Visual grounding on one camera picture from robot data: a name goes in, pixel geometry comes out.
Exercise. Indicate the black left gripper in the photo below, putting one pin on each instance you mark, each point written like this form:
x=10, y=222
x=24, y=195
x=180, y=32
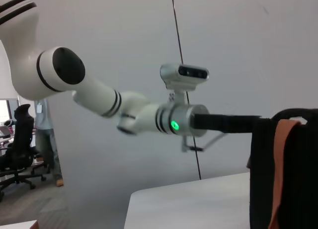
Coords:
x=223, y=123

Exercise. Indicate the black fabric food bag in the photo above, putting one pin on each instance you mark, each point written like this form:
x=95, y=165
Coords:
x=298, y=176

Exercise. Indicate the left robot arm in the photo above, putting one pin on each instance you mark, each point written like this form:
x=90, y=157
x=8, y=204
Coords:
x=97, y=92

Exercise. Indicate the standing person in grey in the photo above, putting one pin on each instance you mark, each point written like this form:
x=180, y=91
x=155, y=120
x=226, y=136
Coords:
x=46, y=139

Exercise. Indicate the black office chair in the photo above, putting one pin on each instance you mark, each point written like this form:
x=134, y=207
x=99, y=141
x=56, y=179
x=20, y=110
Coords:
x=21, y=144

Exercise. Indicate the laptop on office desk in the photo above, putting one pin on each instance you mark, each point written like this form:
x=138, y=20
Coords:
x=5, y=130

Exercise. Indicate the left wrist camera mount bracket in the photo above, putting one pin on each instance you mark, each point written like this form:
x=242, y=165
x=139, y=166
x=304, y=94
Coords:
x=179, y=97

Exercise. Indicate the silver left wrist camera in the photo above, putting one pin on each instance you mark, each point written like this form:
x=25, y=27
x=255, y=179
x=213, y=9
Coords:
x=186, y=75

